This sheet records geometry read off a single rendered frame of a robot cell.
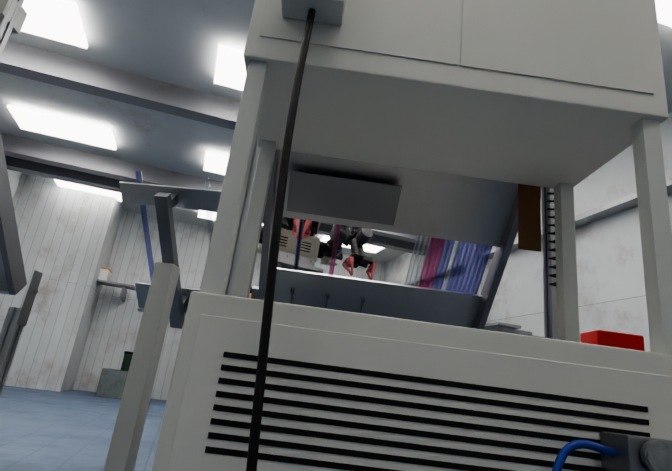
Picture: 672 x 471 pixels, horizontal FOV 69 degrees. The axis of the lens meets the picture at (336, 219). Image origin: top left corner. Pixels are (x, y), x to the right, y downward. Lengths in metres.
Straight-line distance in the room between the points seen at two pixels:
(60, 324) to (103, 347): 1.20
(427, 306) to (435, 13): 0.94
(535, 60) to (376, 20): 0.27
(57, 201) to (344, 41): 9.11
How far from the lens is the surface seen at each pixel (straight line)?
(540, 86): 0.90
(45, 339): 9.36
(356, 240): 2.20
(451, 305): 1.59
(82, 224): 9.60
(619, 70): 0.98
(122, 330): 10.21
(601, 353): 0.78
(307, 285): 1.53
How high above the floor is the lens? 0.52
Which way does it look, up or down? 19 degrees up
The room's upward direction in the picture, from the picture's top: 7 degrees clockwise
